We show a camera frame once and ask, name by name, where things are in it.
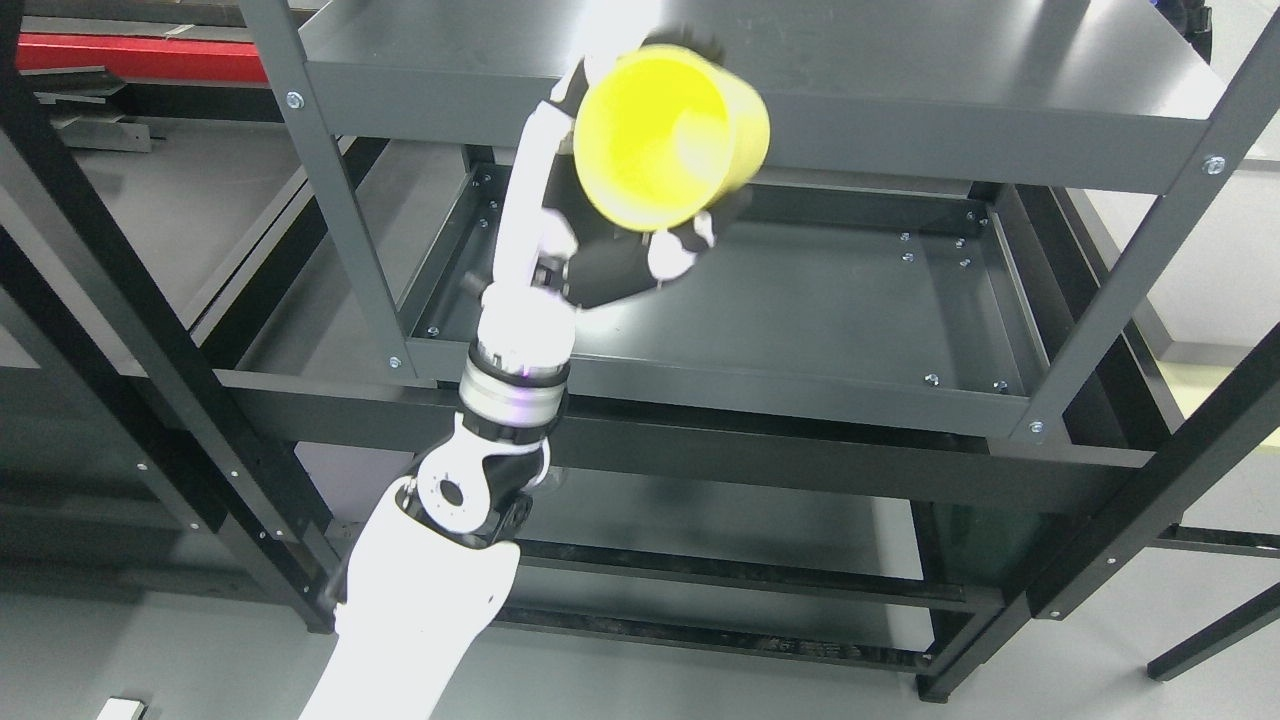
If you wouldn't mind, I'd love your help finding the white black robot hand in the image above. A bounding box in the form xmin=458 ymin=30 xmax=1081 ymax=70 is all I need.
xmin=468 ymin=56 xmax=751 ymax=387

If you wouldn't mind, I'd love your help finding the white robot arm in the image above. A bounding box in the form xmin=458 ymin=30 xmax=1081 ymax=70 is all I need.
xmin=300 ymin=340 xmax=572 ymax=719

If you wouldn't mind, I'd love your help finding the yellow plastic cup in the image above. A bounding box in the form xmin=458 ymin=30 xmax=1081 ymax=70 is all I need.
xmin=573 ymin=44 xmax=771 ymax=232

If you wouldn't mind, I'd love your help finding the black metal rack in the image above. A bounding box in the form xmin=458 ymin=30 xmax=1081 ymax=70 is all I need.
xmin=3 ymin=1 xmax=1277 ymax=717

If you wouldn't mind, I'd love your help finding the grey metal shelf unit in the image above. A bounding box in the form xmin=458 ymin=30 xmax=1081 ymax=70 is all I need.
xmin=243 ymin=1 xmax=1277 ymax=441

